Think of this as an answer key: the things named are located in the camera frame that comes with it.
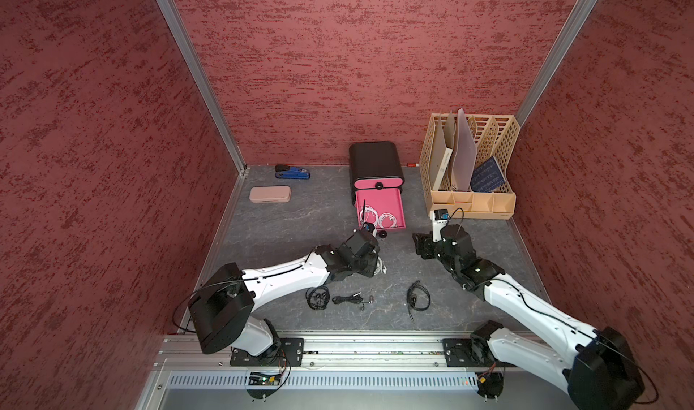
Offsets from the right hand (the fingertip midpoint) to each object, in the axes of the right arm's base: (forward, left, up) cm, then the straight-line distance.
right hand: (420, 238), depth 84 cm
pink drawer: (+21, +12, +3) cm, 24 cm away
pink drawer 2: (+18, +9, -4) cm, 21 cm away
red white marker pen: (+45, -7, -12) cm, 47 cm away
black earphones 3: (-15, +1, -12) cm, 19 cm away
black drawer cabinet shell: (+34, +13, +2) cm, 37 cm away
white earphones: (+15, +16, -4) cm, 23 cm away
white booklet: (+23, -10, +8) cm, 26 cm away
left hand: (-7, +17, -4) cm, 18 cm away
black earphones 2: (-15, +22, -11) cm, 28 cm away
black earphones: (-14, +34, -10) cm, 38 cm away
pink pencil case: (+29, +57, -11) cm, 64 cm away
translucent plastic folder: (+36, -24, +2) cm, 43 cm away
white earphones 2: (+13, +7, -6) cm, 16 cm away
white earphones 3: (-8, +13, -4) cm, 16 cm away
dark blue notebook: (+27, -31, -2) cm, 42 cm away
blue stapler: (+39, +49, -9) cm, 63 cm away
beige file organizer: (+40, -35, +8) cm, 54 cm away
